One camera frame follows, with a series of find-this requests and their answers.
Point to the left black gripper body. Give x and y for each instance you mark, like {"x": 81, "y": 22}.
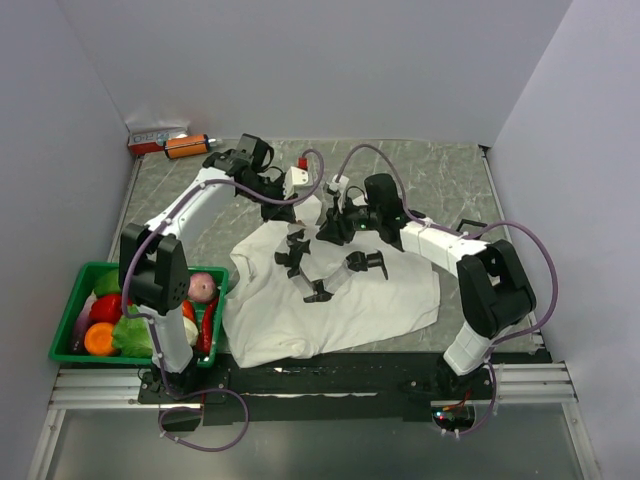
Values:
{"x": 273, "y": 190}

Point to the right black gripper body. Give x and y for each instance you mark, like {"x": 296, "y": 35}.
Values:
{"x": 351, "y": 220}

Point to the white printed t-shirt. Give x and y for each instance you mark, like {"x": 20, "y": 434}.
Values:
{"x": 298, "y": 297}

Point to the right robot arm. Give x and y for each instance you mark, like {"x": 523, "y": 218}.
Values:
{"x": 494, "y": 289}

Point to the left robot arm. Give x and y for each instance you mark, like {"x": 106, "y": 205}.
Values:
{"x": 153, "y": 269}

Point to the orange cylinder tube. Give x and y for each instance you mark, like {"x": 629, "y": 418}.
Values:
{"x": 187, "y": 146}

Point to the purple onion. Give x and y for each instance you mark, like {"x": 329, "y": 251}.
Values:
{"x": 202, "y": 288}

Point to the red white box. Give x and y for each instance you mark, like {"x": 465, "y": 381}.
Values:
{"x": 147, "y": 138}

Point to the red chili pepper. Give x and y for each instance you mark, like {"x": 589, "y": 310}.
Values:
{"x": 205, "y": 339}

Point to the green bell pepper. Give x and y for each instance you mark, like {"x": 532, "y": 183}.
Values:
{"x": 107, "y": 284}

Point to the green lettuce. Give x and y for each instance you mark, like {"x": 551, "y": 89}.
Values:
{"x": 130, "y": 337}

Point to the purple eggplant slice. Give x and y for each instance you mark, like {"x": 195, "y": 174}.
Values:
{"x": 81, "y": 326}

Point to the orange carrot slice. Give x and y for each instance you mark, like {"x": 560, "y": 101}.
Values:
{"x": 98, "y": 340}

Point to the green plastic basket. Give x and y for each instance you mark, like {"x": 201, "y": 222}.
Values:
{"x": 83, "y": 287}

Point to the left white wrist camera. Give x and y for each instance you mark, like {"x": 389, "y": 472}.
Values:
{"x": 298, "y": 180}

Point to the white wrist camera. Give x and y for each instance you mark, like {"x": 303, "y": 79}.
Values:
{"x": 337, "y": 187}
{"x": 298, "y": 180}

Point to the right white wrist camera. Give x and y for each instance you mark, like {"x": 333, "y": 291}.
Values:
{"x": 337, "y": 187}

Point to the black wire frame stand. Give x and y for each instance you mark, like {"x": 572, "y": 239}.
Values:
{"x": 470, "y": 227}

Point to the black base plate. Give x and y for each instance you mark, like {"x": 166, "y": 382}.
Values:
{"x": 341, "y": 386}

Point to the aluminium rail frame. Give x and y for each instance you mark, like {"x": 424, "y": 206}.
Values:
{"x": 117, "y": 389}

